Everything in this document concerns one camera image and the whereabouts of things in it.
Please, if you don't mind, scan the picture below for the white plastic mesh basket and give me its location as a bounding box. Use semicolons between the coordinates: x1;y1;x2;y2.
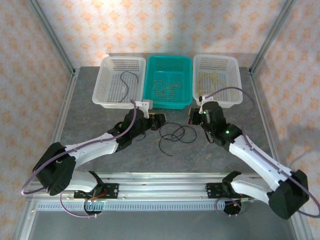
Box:
91;56;147;110
192;54;244;109

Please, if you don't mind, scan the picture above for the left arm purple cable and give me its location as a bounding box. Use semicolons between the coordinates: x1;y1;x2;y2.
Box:
21;99;138;219

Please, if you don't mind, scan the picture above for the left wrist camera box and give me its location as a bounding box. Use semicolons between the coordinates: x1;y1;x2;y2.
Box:
139;99;154;114

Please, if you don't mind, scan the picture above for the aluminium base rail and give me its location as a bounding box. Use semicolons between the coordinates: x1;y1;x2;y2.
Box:
28;171;300;204

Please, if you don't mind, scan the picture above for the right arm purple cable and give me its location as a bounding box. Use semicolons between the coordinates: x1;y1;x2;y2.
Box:
203;86;320;218

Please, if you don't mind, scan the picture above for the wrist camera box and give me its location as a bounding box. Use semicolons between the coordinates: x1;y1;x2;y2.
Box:
197;94;214;115
139;99;154;114

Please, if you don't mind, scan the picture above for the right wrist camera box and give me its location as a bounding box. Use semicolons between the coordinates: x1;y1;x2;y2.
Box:
197;94;214;115

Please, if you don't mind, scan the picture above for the long black cable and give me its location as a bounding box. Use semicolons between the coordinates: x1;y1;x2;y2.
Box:
158;122;198;158

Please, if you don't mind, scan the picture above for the teal plastic mesh basket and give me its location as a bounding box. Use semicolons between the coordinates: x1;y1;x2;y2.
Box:
142;54;194;110

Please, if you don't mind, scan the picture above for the round cable port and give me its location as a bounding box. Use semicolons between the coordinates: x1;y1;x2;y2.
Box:
223;198;247;217
83;199;104;217

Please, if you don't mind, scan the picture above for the orange cable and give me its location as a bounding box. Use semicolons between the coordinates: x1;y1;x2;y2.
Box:
152;77;183;99

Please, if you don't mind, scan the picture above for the slotted grey cable duct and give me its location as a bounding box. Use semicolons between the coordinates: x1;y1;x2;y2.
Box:
36;201;276;211

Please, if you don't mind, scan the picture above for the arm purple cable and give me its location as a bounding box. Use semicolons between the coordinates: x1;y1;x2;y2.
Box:
21;99;138;219
203;86;320;218

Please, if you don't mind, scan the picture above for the short black cable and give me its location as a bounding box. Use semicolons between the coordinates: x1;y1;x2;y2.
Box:
118;71;140;104

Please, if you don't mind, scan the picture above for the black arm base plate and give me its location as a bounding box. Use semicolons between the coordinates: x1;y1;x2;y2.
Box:
204;183;232;200
74;183;120;200

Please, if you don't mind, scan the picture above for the aluminium side rail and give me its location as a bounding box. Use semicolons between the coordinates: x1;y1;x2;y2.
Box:
39;68;80;181
248;67;286;181

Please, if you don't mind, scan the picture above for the yellow cable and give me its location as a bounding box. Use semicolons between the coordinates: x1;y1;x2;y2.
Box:
195;71;237;99

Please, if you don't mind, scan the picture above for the aluminium frame post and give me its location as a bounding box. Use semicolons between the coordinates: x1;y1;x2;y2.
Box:
26;0;77;76
248;0;299;76

